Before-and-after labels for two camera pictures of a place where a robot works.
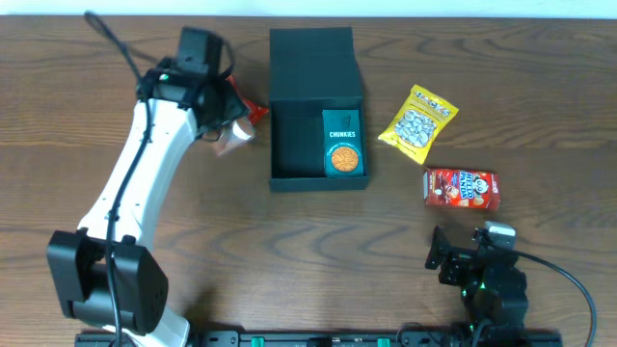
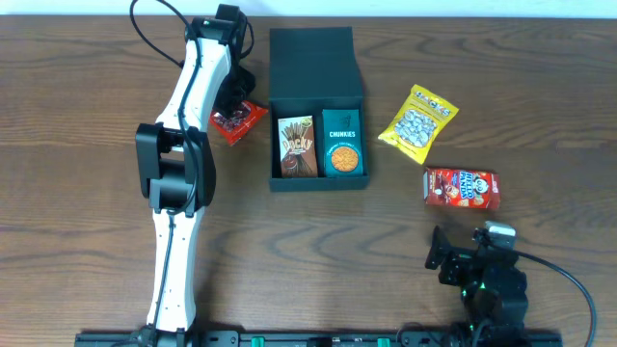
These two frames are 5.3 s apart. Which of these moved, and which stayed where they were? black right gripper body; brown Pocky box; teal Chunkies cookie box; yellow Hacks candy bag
Moved: brown Pocky box
Stayed: teal Chunkies cookie box; yellow Hacks candy bag; black right gripper body
